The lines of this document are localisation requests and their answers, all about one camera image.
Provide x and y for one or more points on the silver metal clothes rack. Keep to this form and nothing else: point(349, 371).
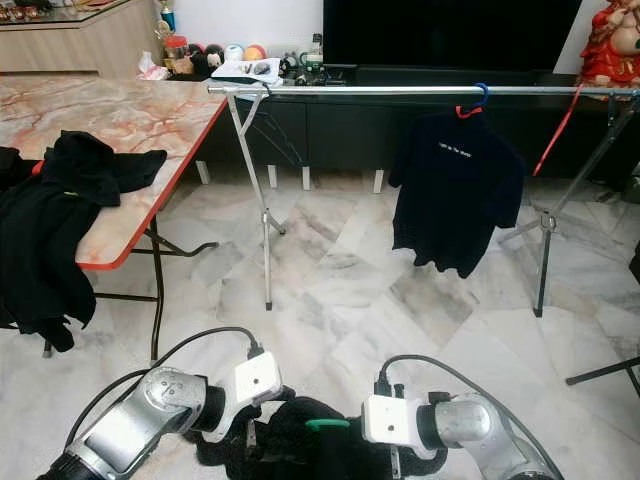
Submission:
point(360, 90)

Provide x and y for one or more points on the marble pattern folding table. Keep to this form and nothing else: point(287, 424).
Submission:
point(130, 110)

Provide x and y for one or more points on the navy blue t-shirt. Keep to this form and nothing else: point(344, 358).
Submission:
point(455, 195)

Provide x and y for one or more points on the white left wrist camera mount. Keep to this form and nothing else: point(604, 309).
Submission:
point(253, 380)

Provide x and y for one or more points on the large black flat television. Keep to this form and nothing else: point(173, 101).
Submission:
point(450, 30)

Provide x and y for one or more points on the stack of white papers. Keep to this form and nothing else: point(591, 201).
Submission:
point(246, 71)

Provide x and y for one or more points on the tissue pack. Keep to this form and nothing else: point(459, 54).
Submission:
point(153, 67)

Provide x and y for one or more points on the red laughing buddha statue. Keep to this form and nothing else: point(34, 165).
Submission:
point(610, 45)

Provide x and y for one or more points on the red plastic hanger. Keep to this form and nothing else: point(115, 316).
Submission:
point(557, 132)

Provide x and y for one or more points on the jar with red lid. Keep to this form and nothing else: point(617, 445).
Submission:
point(177, 55)

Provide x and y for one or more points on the light wooden cabinet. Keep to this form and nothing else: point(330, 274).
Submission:
point(70, 42)

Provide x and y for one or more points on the blue plastic hanger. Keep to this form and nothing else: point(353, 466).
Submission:
point(485, 93)

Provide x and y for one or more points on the gold and blue trophy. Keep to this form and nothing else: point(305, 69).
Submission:
point(167, 13)

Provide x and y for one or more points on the white and blue ball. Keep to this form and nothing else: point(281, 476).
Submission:
point(234, 52)

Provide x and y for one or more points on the yellow and red ball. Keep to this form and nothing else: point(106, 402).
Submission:
point(255, 52)

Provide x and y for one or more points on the black hooded garment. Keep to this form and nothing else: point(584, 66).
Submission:
point(50, 250)

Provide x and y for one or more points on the small clear bottle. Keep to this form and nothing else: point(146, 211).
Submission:
point(316, 52)

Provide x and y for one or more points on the black plush toy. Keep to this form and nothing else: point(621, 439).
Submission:
point(205, 56)

